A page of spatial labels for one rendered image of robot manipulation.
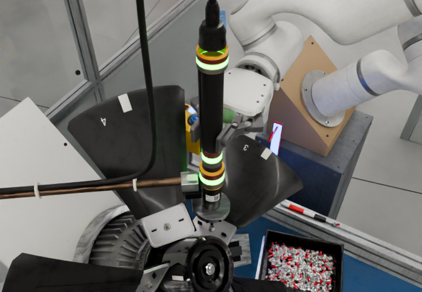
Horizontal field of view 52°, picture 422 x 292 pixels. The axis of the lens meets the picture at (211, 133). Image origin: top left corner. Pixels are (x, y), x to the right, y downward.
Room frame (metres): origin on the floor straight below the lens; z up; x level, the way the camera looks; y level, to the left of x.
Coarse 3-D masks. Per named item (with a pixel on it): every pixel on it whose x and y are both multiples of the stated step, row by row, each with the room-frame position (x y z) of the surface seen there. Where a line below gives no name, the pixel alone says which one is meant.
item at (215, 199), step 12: (216, 12) 0.48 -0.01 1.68; (204, 24) 0.48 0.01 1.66; (216, 24) 0.48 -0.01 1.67; (204, 36) 0.47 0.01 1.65; (216, 36) 0.47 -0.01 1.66; (204, 48) 0.47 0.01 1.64; (216, 48) 0.47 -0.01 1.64; (204, 192) 0.47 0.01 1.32; (216, 192) 0.47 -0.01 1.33; (204, 204) 0.48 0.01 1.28; (216, 204) 0.47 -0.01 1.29
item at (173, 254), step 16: (208, 240) 0.42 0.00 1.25; (144, 256) 0.41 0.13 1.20; (160, 256) 0.42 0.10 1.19; (176, 256) 0.39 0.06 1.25; (192, 256) 0.38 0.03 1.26; (208, 256) 0.40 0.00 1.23; (224, 256) 0.41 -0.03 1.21; (176, 272) 0.36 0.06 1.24; (192, 272) 0.36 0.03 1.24; (224, 272) 0.39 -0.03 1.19; (160, 288) 0.37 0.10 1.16; (176, 288) 0.35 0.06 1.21; (192, 288) 0.34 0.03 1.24; (208, 288) 0.35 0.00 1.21; (224, 288) 0.36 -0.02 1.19
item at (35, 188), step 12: (216, 0) 0.49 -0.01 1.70; (144, 12) 0.48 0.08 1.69; (144, 24) 0.47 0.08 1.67; (144, 36) 0.47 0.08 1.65; (144, 48) 0.47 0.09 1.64; (144, 60) 0.47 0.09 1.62; (144, 72) 0.47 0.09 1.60; (156, 132) 0.47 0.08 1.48; (156, 144) 0.47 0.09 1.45; (144, 168) 0.47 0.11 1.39; (96, 180) 0.47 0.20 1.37; (108, 180) 0.47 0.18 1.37; (120, 180) 0.47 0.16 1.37; (0, 192) 0.44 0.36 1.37; (12, 192) 0.45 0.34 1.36; (36, 192) 0.44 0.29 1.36
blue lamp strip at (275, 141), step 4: (276, 124) 0.79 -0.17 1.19; (280, 128) 0.78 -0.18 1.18; (276, 132) 0.79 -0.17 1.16; (280, 132) 0.78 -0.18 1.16; (276, 136) 0.78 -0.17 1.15; (272, 140) 0.79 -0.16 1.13; (276, 140) 0.78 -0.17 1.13; (272, 144) 0.79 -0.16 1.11; (276, 144) 0.78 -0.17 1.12; (272, 148) 0.79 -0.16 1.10; (276, 148) 0.78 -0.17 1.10; (276, 152) 0.78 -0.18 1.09
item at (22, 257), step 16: (32, 256) 0.29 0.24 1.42; (16, 272) 0.27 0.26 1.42; (32, 272) 0.28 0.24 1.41; (48, 272) 0.29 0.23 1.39; (64, 272) 0.29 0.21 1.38; (80, 272) 0.30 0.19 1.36; (96, 272) 0.31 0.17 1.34; (112, 272) 0.32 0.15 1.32; (128, 272) 0.33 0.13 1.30; (16, 288) 0.26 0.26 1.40; (32, 288) 0.27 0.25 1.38; (48, 288) 0.27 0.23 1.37; (64, 288) 0.28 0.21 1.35; (80, 288) 0.29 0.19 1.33; (96, 288) 0.30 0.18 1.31; (112, 288) 0.31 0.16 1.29; (128, 288) 0.32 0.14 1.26
